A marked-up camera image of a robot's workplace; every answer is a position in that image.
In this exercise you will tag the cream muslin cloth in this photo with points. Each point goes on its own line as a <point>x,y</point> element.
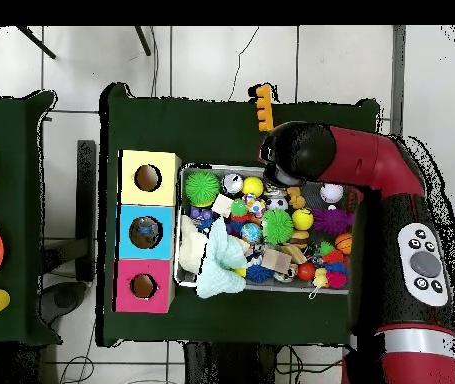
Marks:
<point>192,248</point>

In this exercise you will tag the mint green cloth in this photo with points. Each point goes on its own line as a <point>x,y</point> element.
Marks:
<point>223,264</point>

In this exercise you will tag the green spiky ball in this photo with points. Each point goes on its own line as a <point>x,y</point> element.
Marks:
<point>277,226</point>
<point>203,188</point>

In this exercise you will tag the clear plastic packet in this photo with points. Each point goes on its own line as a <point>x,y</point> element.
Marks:
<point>147,233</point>

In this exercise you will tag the orange plastic comb toy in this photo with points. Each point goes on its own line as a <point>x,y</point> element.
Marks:
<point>265,108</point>

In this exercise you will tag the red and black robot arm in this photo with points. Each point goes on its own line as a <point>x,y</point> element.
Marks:
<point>387,240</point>

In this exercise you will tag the wooden box with three holes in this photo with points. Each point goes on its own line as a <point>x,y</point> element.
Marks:
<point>168,197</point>

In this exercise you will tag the clear mesh bin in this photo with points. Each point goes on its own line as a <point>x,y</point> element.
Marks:
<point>203,282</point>

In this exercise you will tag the yellow smiley ball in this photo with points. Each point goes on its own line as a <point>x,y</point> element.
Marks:
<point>302,218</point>

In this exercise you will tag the dark green tablecloth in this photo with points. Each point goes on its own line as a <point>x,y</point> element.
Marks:
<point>19,200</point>
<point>211,136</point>

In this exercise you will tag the white baseball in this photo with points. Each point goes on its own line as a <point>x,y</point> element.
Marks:
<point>331,193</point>

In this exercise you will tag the purple spiky toy with eyes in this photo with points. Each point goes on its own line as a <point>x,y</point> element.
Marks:
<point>332,220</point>

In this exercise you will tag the small orange basketball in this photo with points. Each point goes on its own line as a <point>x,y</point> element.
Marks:
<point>343,242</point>

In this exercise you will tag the black tripod leg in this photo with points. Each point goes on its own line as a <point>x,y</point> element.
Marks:
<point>143,40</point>
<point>35,42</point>

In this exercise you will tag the grey floor strip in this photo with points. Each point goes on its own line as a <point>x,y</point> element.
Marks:
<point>398,88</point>

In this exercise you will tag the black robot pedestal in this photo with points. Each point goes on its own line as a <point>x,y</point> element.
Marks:
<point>235,368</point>

